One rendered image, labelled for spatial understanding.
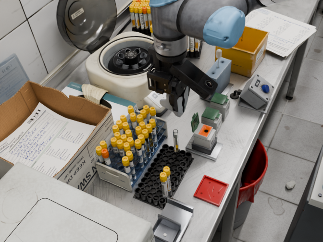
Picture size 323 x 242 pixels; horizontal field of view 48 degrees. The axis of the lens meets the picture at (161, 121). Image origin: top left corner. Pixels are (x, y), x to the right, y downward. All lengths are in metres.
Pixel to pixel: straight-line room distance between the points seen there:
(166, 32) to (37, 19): 0.52
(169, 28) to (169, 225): 0.43
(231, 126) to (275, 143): 1.15
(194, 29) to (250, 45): 0.64
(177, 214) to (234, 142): 0.29
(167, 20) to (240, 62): 0.52
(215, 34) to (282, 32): 0.77
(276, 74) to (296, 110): 1.17
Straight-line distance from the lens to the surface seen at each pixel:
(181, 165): 0.96
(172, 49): 0.78
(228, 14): 0.68
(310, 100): 2.51
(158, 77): 0.85
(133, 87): 1.04
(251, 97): 1.09
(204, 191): 0.93
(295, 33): 1.44
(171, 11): 0.72
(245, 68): 1.21
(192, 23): 0.70
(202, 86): 0.82
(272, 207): 1.96
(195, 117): 0.94
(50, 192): 0.62
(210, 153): 0.98
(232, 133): 1.05
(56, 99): 1.06
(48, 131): 1.05
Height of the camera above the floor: 1.67
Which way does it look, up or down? 47 degrees down
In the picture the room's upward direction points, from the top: 6 degrees counter-clockwise
